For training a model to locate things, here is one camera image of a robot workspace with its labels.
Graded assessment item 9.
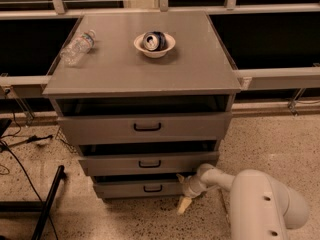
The grey drawer cabinet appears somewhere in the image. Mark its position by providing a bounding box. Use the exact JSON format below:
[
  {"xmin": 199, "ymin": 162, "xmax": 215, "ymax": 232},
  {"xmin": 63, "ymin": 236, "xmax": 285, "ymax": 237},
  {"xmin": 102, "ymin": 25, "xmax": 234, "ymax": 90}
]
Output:
[{"xmin": 42, "ymin": 11, "xmax": 242, "ymax": 203}]

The crushed soda can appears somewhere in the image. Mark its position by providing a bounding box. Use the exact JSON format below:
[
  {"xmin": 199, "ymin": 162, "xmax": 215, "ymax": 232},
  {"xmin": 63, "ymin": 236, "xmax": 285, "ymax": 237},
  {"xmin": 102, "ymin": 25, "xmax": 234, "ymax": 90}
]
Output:
[{"xmin": 142, "ymin": 31, "xmax": 166, "ymax": 52}]

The metal window railing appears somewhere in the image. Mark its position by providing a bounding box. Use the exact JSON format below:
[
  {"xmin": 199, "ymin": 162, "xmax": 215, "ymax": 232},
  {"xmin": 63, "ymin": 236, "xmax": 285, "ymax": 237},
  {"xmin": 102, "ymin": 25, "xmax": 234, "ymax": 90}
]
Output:
[{"xmin": 0, "ymin": 0, "xmax": 320, "ymax": 117}]

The grey bottom drawer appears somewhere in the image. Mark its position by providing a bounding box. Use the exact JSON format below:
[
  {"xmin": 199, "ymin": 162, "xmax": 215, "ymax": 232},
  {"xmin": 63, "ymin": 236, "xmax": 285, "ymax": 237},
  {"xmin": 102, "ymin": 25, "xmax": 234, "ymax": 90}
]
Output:
[{"xmin": 93, "ymin": 173, "xmax": 182, "ymax": 199}]

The grey middle drawer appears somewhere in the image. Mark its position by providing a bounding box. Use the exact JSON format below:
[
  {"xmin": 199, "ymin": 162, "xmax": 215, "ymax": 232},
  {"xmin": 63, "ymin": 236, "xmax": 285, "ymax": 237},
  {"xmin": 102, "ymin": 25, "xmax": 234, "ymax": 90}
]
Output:
[{"xmin": 79, "ymin": 141, "xmax": 219, "ymax": 176}]

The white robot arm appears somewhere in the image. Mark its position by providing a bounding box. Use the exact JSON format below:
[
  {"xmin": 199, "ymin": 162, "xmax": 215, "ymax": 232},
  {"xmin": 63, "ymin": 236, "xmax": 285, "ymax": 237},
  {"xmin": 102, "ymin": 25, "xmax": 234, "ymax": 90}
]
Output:
[{"xmin": 177, "ymin": 163, "xmax": 310, "ymax": 240}]

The grey top drawer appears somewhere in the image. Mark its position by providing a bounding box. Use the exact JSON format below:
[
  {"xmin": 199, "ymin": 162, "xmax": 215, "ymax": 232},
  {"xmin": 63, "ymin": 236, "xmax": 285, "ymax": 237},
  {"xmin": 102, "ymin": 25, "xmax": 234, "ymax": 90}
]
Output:
[{"xmin": 58, "ymin": 95, "xmax": 231, "ymax": 145}]

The grey drawer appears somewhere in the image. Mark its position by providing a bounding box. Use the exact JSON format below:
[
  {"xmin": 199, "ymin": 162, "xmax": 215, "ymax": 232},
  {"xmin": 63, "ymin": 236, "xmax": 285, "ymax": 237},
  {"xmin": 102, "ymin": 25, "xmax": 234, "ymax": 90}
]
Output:
[
  {"xmin": 58, "ymin": 95, "xmax": 231, "ymax": 145},
  {"xmin": 93, "ymin": 173, "xmax": 182, "ymax": 199},
  {"xmin": 79, "ymin": 141, "xmax": 219, "ymax": 176}
]

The clear plastic water bottle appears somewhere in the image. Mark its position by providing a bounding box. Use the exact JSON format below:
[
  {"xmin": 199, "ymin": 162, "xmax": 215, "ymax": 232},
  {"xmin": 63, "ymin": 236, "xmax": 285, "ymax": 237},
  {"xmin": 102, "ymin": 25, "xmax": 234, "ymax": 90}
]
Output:
[{"xmin": 60, "ymin": 30, "xmax": 96, "ymax": 66}]

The white bowl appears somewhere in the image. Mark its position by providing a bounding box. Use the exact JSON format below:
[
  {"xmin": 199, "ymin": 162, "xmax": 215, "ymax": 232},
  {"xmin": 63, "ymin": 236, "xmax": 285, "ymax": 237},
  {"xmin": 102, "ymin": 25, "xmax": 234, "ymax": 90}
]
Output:
[{"xmin": 134, "ymin": 31, "xmax": 176, "ymax": 58}]

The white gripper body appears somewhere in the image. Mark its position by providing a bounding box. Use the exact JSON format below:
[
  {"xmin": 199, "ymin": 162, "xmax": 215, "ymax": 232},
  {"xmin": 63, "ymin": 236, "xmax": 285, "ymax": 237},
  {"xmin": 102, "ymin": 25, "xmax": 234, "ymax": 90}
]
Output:
[{"xmin": 181, "ymin": 175, "xmax": 208, "ymax": 198}]

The black stand leg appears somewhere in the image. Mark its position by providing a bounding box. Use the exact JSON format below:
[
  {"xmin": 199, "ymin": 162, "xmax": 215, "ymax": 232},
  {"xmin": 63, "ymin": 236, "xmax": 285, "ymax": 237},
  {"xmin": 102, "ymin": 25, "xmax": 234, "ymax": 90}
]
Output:
[{"xmin": 0, "ymin": 165, "xmax": 66, "ymax": 240}]

